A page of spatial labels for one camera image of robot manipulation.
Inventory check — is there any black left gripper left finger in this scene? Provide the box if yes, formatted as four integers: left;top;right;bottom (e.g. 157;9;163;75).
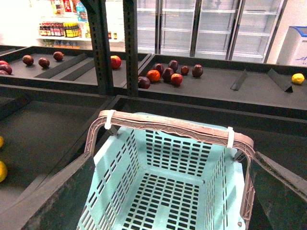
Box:
0;152;95;230

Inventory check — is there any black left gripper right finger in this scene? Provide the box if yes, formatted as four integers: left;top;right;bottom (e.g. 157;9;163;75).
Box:
248;151;307;230

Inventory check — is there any light blue plastic basket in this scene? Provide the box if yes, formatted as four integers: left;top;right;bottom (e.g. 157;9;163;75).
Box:
77;127;247;230

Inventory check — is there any dark apple left tray middle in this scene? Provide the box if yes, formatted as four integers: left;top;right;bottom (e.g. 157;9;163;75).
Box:
38;57;50;69

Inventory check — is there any dark apple tray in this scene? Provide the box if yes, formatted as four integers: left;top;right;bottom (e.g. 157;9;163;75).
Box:
22;55;34;66
38;57;50;69
53;51;64;62

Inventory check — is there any dark apple far left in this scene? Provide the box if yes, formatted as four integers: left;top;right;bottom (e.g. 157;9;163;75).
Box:
0;60;12;75

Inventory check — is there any dark red apple front left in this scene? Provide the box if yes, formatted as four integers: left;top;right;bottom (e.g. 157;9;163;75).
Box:
138;76;151;89

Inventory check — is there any dark apple left tray back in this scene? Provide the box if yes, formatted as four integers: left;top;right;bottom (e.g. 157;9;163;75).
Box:
53;51;64;62

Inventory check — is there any dark apple group right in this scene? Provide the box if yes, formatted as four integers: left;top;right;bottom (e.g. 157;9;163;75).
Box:
192;64;203;78

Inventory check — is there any dark apple group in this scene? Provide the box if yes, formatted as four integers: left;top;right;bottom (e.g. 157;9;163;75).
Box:
153;63;164;75
192;64;203;78
162;68;174;82
168;60;179;72

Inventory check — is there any red apple front of group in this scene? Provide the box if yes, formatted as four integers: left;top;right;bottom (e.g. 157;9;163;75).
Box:
171;73;183;86

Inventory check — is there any small dark red apple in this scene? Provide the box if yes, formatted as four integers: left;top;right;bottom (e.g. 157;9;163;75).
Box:
180;66;189;76

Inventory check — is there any orange red apple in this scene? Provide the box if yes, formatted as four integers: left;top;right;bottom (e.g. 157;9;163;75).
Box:
146;69;161;82

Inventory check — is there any dark apple group back left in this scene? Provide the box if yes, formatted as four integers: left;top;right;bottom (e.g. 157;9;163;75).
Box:
153;63;164;75

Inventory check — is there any dark apple group back centre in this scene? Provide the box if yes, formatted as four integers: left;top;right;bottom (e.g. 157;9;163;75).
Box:
168;60;179;72

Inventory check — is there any yellow fruit lower left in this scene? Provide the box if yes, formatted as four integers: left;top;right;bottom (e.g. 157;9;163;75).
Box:
0;161;8;182

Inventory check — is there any black triangular shelf divider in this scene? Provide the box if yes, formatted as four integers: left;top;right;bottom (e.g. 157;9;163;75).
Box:
267;69;293;93

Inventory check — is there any yellow lemon on shelf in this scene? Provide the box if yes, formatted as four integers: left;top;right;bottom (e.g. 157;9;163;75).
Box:
292;73;305;85

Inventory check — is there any white chest freezer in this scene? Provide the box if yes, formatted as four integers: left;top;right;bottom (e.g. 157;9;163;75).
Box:
276;26;307;67

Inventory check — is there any glass door refrigerator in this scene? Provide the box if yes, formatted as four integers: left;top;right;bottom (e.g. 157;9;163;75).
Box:
137;0;286;63

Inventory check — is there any white shelf with bottles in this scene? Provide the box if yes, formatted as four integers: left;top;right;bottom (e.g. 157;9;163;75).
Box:
31;0;125;52

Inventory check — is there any red apple near post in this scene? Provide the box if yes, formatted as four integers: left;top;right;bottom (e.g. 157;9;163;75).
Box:
110;55;121;69

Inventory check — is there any black perforated shelf post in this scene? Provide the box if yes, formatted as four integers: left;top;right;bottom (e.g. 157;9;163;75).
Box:
82;0;138;96

